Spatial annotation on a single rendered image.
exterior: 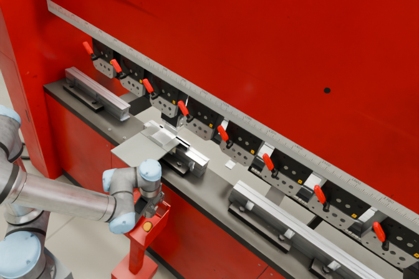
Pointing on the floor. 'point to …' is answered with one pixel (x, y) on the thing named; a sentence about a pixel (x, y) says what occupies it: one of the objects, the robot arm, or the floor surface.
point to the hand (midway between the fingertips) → (145, 217)
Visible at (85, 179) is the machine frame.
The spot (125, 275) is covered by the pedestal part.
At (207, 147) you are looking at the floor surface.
